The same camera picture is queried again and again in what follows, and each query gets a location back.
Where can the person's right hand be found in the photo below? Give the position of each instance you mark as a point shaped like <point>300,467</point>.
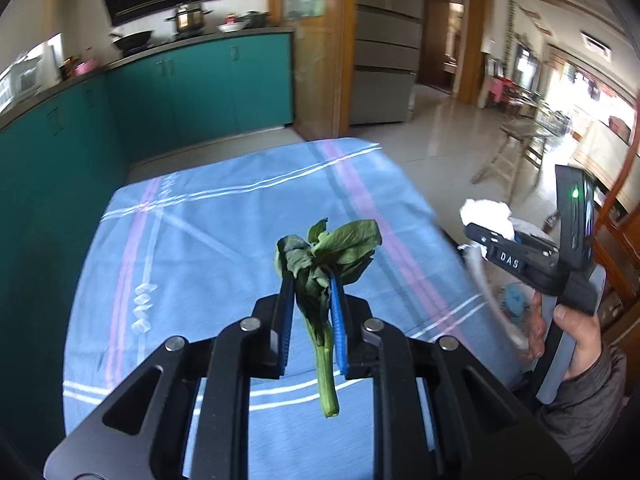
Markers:
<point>582,335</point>

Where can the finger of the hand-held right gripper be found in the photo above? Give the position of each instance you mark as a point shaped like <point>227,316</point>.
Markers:
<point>480,237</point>

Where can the dark wooden chair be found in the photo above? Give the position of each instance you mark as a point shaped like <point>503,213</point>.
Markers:
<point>625,210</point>

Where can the brown interior door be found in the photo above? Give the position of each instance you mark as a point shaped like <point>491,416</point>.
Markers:
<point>440,40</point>

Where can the bin with white plastic liner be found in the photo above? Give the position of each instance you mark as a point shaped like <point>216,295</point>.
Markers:
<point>482,285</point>

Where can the ceiling air vent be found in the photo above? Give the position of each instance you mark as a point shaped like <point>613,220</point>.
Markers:
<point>597,45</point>

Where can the green ivy garland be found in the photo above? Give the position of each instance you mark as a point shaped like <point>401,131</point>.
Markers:
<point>509,30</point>

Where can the grey refrigerator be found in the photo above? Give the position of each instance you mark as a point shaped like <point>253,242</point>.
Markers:
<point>385,50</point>

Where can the wooden framed glass door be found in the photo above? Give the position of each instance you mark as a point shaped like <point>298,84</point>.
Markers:
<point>310,10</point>

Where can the dining table with checked cloth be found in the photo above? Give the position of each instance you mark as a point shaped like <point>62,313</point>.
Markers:
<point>600,150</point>

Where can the person's right forearm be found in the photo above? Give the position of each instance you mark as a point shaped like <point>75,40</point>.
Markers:
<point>585,410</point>

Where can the blue plaid tablecloth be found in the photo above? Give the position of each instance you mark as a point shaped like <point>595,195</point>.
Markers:
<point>200,240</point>

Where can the green leafy vegetable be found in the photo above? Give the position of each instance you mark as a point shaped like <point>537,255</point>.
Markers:
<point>324,360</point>

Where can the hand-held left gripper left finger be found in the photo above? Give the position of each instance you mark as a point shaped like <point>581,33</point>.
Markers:
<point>286,320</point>

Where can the black lidded pot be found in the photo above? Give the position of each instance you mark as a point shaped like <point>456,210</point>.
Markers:
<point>255,19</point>

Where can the black wok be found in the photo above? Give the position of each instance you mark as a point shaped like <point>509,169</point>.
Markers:
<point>132,40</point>

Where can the wooden bench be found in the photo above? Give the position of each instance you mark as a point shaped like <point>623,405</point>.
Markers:
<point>510,132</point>

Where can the steel cooking pot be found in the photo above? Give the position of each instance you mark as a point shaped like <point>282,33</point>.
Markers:
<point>189,17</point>

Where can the white bowl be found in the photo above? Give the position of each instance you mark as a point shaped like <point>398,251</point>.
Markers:
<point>230,26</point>

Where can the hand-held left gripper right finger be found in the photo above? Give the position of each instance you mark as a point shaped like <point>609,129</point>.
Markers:
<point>338,325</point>

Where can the pink container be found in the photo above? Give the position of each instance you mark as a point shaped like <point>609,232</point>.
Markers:
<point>85,66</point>

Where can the teal kitchen base cabinets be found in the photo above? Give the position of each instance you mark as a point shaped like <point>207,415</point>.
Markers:
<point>200,90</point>

